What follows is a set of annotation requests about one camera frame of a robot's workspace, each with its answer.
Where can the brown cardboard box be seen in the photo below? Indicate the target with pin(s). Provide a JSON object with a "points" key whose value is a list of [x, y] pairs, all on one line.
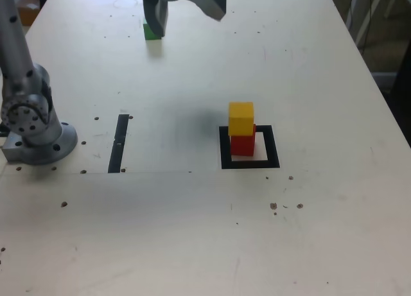
{"points": [[30, 16]]}

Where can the black tape square outline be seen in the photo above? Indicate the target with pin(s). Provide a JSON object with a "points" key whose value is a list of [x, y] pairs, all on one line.
{"points": [[224, 154]]}

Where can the black tape strip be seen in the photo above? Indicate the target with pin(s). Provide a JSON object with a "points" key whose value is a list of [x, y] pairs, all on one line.
{"points": [[118, 142]]}

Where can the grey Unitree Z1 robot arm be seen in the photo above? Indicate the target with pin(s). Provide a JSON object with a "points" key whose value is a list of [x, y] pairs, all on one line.
{"points": [[29, 122]]}

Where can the green cube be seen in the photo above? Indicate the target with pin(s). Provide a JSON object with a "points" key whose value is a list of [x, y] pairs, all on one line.
{"points": [[148, 33]]}

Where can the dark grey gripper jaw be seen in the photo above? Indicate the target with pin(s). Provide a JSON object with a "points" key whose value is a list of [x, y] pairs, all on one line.
{"points": [[154, 16]]}

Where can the red cube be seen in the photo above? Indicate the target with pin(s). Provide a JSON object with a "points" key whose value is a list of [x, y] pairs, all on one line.
{"points": [[242, 145]]}

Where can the white metal frame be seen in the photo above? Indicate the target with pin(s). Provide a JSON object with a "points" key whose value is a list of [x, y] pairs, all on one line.
{"points": [[368, 16]]}

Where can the yellow cube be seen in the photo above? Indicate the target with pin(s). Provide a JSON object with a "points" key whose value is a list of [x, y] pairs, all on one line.
{"points": [[241, 117]]}

